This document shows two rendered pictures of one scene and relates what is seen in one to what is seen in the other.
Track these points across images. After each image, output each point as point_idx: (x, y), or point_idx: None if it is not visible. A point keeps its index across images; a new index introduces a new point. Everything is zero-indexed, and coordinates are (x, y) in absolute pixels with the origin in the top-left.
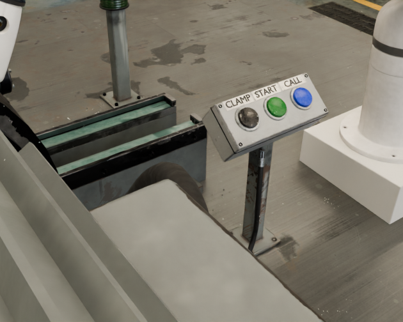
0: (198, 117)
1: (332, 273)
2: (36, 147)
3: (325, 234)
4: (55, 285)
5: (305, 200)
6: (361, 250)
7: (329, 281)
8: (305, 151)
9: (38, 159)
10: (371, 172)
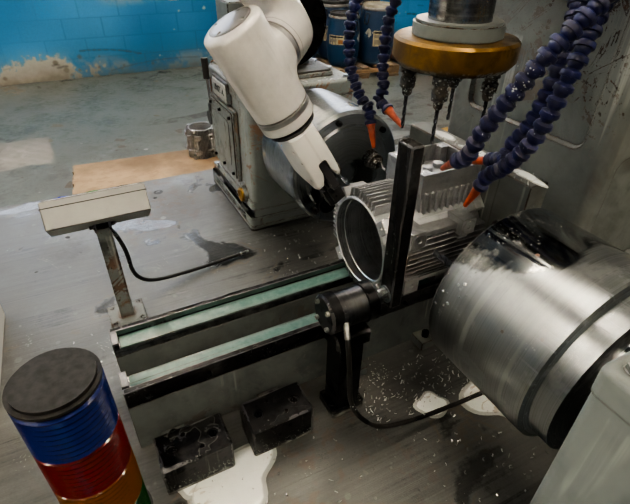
0: (112, 337)
1: (92, 285)
2: None
3: (66, 311)
4: None
5: (48, 345)
6: (53, 297)
7: (99, 281)
8: None
9: None
10: None
